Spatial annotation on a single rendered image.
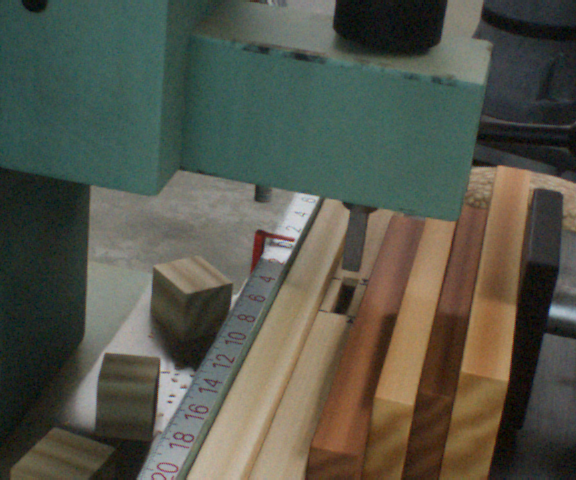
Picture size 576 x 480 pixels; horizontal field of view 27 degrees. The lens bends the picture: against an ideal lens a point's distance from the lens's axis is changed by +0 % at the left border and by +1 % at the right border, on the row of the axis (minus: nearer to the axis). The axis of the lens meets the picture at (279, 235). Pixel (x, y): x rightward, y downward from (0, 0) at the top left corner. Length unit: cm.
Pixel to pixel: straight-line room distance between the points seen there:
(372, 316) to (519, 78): 70
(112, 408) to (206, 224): 211
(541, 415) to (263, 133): 20
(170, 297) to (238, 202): 212
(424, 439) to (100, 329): 35
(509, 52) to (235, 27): 71
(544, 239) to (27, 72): 25
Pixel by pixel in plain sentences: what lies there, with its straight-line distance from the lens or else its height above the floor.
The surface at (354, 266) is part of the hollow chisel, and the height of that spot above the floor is 95.
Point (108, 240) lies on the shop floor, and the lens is 271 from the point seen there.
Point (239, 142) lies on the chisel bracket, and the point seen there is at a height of 102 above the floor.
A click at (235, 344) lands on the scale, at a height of 96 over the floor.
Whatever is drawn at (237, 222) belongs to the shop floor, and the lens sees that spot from 283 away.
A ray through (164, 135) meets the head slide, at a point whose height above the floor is 103.
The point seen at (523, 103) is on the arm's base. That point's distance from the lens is 125.
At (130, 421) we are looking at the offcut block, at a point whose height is 81.
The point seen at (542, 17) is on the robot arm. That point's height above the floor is 93.
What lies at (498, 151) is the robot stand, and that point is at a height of 79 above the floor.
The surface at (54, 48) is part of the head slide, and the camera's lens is 54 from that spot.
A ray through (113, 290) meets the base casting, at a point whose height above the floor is 80.
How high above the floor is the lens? 123
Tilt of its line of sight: 26 degrees down
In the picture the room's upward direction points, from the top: 7 degrees clockwise
